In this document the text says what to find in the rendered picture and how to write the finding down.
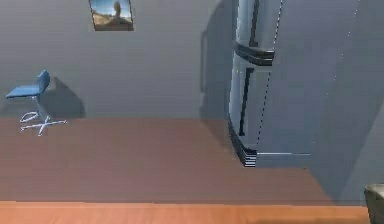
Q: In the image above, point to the grey fridge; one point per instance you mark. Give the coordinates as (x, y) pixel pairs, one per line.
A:
(283, 83)

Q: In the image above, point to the framed landscape picture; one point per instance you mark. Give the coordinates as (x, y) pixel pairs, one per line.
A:
(111, 15)

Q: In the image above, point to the blue swivel chair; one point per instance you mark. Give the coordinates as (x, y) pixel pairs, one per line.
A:
(30, 90)

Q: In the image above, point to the dark grey bin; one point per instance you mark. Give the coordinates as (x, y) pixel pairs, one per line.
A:
(376, 204)

